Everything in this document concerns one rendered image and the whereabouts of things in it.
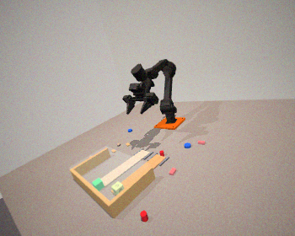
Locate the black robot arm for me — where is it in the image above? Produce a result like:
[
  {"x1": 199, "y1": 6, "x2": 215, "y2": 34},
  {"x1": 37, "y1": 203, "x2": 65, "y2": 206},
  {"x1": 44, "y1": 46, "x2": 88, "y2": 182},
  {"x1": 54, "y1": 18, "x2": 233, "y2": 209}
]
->
[{"x1": 129, "y1": 59, "x2": 178, "y2": 124}]

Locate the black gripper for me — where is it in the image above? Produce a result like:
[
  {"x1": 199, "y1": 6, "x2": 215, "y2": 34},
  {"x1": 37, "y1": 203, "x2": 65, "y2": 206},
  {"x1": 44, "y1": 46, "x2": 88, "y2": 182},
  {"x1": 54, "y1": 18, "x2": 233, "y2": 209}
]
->
[{"x1": 123, "y1": 84, "x2": 158, "y2": 114}]

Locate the tan grid-patterned strip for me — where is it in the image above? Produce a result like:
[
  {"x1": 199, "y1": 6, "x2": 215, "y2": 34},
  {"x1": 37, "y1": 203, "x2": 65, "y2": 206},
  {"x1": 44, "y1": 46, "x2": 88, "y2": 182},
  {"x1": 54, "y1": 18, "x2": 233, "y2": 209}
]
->
[{"x1": 147, "y1": 154, "x2": 166, "y2": 169}]

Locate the cream flat strip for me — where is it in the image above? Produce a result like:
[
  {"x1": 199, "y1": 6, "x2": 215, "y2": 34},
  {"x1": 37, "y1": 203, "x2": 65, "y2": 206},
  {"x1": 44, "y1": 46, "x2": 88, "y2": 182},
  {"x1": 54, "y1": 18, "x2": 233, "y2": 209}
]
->
[{"x1": 133, "y1": 150, "x2": 150, "y2": 160}]

